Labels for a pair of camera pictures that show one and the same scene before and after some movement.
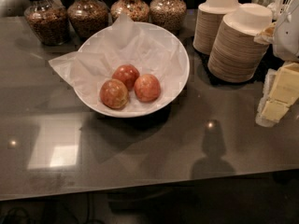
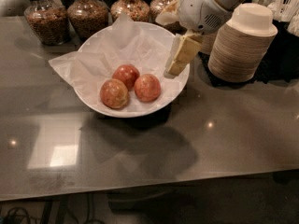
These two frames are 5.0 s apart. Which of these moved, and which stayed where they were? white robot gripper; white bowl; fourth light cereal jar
Moved: white robot gripper
Stayed: white bowl; fourth light cereal jar
